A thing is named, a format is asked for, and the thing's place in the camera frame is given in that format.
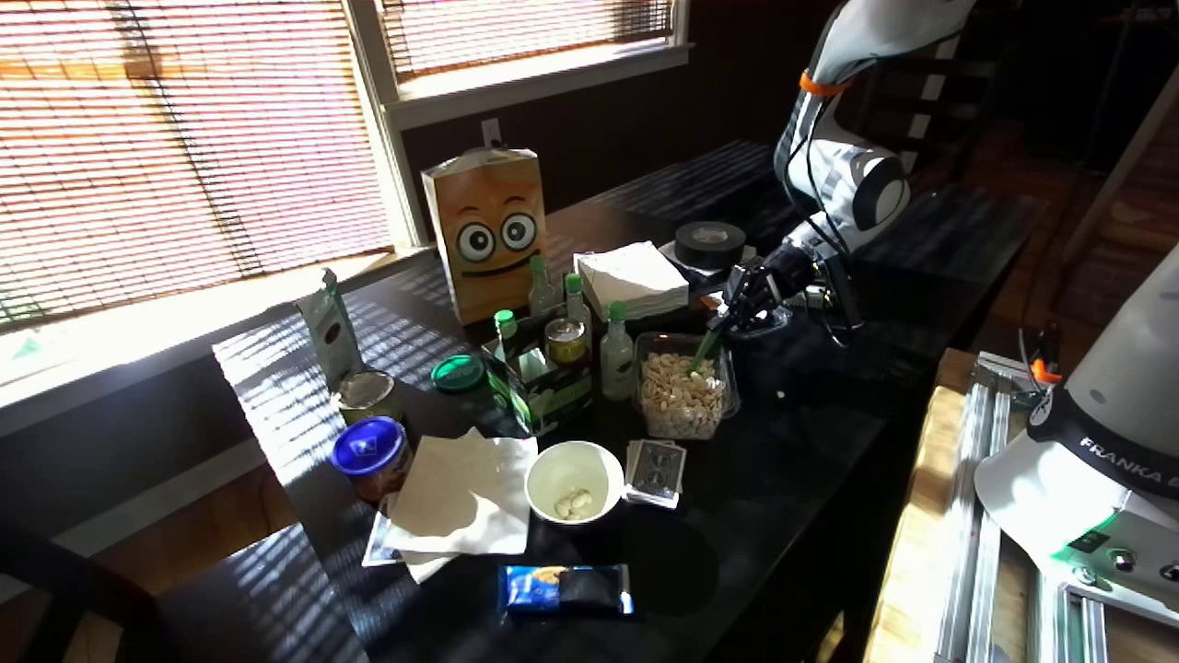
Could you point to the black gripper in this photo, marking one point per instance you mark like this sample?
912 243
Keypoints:
774 283

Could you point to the green plastic spoon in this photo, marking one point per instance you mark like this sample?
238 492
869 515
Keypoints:
711 347

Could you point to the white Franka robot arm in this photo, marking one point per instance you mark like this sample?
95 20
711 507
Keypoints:
860 184

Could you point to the clear plastic lunchbox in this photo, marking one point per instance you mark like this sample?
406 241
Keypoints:
683 417

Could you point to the white bowl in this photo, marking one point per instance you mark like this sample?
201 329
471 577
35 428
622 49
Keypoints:
573 471

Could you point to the black tape roll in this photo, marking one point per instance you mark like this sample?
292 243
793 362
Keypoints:
711 243

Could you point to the white napkin stack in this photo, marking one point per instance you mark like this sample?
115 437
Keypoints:
632 278

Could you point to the green capped clear bottle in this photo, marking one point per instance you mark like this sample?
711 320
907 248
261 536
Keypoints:
507 337
542 287
578 298
622 362

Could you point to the gold metal can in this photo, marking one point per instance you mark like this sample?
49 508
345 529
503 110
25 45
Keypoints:
564 338

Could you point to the orange smiley face box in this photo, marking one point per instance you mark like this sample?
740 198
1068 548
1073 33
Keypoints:
485 233

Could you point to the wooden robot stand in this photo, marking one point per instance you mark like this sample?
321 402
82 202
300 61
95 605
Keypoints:
916 553

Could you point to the green round lid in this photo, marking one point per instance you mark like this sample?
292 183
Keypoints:
460 373

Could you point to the blue snack packet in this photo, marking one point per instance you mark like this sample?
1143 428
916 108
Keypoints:
571 589

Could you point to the white paper napkins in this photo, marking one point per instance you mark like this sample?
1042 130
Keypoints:
464 498

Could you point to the slatted window blind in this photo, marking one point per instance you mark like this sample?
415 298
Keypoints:
170 135
518 30

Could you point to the clear glass jar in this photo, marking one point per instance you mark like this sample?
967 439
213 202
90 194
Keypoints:
365 394

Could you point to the white window frame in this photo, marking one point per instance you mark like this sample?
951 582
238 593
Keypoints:
375 124

